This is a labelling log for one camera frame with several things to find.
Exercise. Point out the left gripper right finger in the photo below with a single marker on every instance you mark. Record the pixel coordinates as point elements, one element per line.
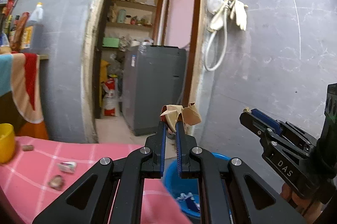
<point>229,190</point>

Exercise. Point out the brown cork piece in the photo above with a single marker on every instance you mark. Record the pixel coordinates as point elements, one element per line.
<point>27,147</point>

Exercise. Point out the silver foil wrapper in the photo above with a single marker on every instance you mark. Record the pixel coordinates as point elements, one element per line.
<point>67,167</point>

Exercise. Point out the yellow plastic bowl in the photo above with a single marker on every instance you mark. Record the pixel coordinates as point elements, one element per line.
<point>7,142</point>

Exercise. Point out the person's right hand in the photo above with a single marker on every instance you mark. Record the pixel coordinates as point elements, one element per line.
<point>313,212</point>

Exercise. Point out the large oil jug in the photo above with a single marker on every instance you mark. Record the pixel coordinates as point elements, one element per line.
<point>32,34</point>

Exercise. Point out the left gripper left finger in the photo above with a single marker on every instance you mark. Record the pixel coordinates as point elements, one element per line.
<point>110,191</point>

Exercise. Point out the blue plastic bucket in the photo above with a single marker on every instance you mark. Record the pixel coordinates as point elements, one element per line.
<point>177,186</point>

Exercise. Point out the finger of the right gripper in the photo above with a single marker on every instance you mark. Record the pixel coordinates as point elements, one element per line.
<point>274,124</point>
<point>252,123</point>

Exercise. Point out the purple onion peel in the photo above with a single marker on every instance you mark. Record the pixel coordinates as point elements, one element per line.
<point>56,182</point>

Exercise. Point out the pink checked tablecloth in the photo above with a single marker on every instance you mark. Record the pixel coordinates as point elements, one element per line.
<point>24,179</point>

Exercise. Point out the blue white wrapper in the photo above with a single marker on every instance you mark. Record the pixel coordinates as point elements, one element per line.
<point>189,202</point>

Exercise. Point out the green storage box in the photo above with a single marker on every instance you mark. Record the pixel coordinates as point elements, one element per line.
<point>110,42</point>

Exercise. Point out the white rubber gloves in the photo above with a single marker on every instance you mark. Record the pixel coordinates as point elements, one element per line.
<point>232,9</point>

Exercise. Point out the teal orange red cloth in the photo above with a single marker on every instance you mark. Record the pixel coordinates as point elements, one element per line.
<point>20,95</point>

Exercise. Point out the brown paper scrap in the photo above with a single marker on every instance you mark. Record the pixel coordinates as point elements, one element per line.
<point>171,114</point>

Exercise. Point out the grey washing machine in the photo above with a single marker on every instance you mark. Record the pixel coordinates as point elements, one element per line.
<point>153,76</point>

